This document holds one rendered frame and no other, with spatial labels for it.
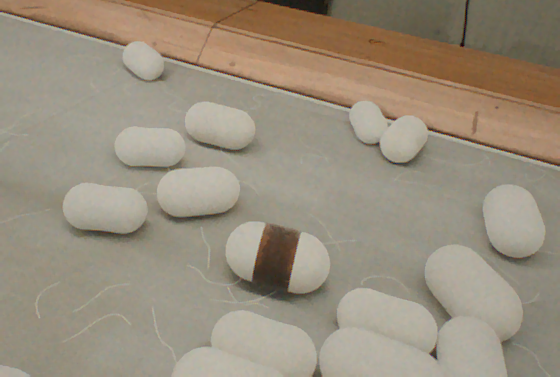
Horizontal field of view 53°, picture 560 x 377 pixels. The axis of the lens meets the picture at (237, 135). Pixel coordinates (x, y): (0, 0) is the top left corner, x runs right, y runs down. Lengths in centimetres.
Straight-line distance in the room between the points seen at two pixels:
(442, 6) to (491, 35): 21
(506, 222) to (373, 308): 9
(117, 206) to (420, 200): 14
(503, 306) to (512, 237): 5
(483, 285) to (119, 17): 31
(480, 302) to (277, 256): 7
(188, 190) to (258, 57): 17
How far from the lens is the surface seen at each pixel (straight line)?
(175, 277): 21
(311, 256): 20
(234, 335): 17
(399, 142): 30
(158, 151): 26
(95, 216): 22
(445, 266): 22
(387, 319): 19
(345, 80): 37
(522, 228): 26
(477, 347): 19
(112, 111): 32
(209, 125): 28
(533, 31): 231
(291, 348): 17
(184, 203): 23
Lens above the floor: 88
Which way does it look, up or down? 28 degrees down
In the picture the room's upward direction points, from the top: 8 degrees clockwise
